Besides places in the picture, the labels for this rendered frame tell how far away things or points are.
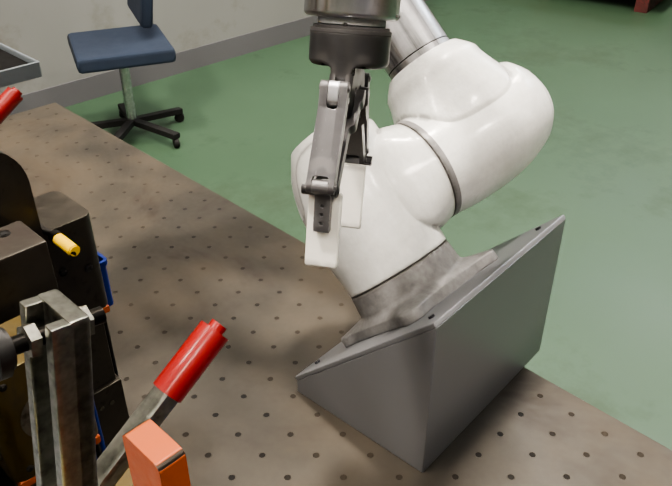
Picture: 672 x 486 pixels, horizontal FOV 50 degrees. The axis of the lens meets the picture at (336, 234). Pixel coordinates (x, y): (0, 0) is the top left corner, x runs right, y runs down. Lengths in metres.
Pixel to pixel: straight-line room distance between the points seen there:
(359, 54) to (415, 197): 0.32
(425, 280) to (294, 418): 0.27
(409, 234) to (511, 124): 0.21
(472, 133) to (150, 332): 0.59
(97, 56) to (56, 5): 0.73
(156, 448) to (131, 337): 0.86
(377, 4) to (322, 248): 0.22
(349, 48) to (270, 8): 4.06
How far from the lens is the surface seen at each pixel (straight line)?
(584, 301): 2.51
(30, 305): 0.41
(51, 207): 0.79
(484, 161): 0.99
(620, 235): 2.90
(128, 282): 1.32
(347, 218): 0.78
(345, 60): 0.66
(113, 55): 3.25
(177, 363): 0.48
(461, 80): 1.00
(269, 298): 1.24
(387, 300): 0.93
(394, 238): 0.92
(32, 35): 3.91
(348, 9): 0.65
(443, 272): 0.94
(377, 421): 0.97
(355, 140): 0.75
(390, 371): 0.90
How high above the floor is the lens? 1.45
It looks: 32 degrees down
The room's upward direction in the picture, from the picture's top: straight up
